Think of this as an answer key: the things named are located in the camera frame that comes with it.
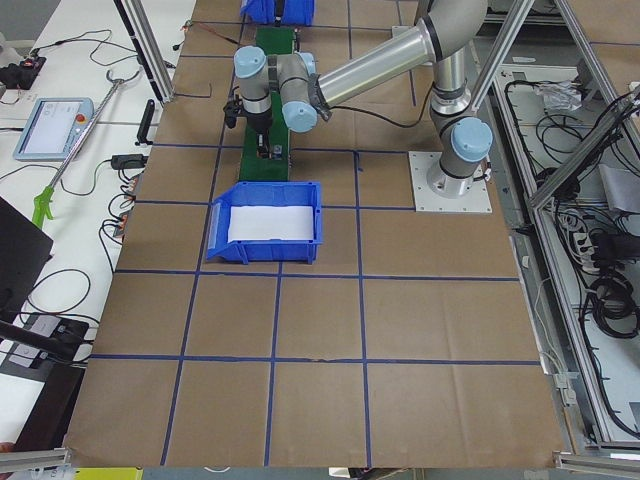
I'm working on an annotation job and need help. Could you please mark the blue bin robot right side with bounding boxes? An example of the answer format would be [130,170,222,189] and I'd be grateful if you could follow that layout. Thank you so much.
[240,0,315,26]

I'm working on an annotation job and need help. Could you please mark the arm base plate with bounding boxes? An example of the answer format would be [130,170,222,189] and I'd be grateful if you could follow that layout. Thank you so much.
[408,151,492,214]

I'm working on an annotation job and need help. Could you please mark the aluminium frame post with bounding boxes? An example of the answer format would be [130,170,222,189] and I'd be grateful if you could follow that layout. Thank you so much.
[113,0,174,104]

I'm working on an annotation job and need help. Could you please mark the teach pendant tablet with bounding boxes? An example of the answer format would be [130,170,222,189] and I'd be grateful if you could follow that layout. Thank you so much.
[13,97,94,161]

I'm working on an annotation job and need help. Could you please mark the green conveyor belt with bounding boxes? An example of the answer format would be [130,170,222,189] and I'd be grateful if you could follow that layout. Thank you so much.
[239,27,295,181]

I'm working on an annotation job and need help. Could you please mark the blue bin robot left side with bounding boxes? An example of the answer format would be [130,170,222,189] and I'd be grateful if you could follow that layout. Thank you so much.
[206,181,323,264]

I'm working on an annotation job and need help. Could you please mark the green handled reacher grabber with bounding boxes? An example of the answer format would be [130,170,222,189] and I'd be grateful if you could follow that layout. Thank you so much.
[32,68,142,228]

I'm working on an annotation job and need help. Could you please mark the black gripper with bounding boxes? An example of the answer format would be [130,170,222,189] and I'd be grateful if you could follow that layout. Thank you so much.
[223,97,273,153]

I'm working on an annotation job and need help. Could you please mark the red black conveyor wires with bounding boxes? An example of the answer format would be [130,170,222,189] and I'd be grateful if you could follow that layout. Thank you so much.
[182,19,241,47]

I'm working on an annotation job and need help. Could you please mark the black laptop corner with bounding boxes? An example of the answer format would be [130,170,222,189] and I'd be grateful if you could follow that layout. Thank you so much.
[0,198,53,323]

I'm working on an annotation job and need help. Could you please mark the blue bin robot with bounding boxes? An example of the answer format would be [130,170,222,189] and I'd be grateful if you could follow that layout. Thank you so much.
[240,0,315,26]
[206,181,323,264]

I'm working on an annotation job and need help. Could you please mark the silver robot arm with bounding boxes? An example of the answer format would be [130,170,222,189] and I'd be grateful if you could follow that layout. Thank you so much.
[224,1,488,181]

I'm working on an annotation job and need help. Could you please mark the red push button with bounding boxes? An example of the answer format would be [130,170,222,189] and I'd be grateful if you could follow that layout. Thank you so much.
[257,145,283,160]

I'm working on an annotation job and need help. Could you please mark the black power brick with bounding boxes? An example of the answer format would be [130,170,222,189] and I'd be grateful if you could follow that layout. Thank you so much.
[110,154,148,170]

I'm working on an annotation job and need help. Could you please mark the white foam pad left bin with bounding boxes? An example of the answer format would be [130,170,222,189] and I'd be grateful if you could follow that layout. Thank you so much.
[228,206,314,241]

